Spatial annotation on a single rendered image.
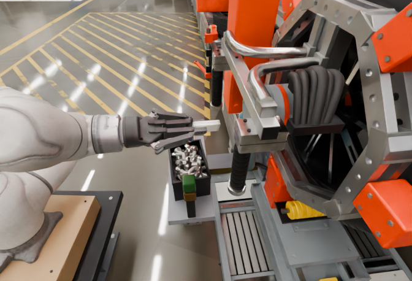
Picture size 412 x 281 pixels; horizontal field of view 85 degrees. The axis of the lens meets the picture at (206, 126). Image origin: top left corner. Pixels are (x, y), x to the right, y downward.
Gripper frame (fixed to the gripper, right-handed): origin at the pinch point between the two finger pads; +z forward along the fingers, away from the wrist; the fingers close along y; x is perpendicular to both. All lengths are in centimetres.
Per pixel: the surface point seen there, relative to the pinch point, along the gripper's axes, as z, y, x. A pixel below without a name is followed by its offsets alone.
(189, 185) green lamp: -3.9, -7.9, 17.8
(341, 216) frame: 24.7, -26.9, 0.2
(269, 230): 37, -17, 64
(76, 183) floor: -62, 39, 102
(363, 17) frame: 22.4, -2.8, -30.9
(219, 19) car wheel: 71, 205, 75
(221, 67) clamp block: 8.2, 18.8, -4.2
